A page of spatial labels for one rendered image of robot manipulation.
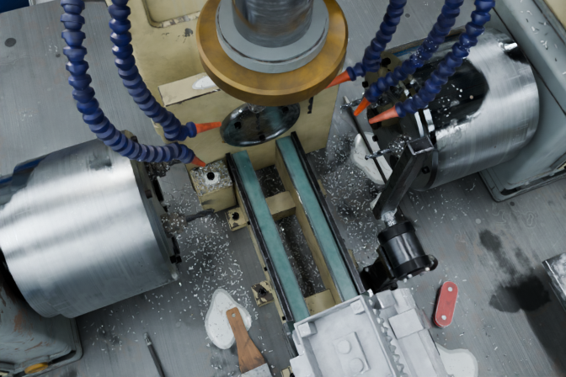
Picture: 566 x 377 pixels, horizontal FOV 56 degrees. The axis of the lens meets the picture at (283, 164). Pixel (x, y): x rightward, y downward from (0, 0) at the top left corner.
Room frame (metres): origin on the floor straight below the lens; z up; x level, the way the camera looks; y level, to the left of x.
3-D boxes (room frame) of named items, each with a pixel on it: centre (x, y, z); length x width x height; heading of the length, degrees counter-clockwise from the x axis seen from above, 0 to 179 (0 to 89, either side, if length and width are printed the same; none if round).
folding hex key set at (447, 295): (0.19, -0.32, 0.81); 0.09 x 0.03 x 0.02; 163
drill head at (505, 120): (0.50, -0.30, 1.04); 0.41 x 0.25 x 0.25; 113
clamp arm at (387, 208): (0.30, -0.17, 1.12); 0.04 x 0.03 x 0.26; 23
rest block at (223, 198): (0.39, 0.13, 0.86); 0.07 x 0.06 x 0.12; 113
